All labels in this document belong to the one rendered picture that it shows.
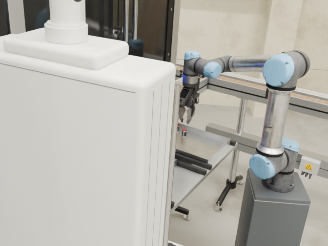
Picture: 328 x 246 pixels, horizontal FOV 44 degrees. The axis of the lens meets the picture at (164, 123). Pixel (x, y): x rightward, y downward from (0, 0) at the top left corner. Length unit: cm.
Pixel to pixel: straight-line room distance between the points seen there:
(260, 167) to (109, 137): 97
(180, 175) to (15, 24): 92
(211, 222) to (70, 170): 204
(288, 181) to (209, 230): 108
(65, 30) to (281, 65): 90
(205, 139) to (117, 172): 119
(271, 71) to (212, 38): 307
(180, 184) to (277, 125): 47
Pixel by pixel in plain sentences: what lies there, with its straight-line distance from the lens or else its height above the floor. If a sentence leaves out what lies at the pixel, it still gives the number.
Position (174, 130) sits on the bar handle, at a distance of 108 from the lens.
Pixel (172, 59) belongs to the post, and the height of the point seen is 125.
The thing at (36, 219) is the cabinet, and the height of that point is 110.
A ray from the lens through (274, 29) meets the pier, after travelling 443.
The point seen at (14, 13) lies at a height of 159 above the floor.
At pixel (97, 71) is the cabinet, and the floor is 155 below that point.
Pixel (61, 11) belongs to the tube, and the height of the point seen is 165.
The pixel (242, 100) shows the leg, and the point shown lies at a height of 81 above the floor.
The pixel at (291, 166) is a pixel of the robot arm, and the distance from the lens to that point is 190.
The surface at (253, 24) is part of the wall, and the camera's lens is 466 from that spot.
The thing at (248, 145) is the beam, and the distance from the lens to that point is 294.
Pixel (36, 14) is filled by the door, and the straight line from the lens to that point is 135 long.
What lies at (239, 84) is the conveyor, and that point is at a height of 93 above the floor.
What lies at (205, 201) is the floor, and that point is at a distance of 314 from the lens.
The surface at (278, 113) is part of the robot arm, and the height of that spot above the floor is 120.
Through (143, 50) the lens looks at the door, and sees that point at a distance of 185.
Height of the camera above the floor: 182
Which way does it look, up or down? 25 degrees down
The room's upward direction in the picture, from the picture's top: 4 degrees clockwise
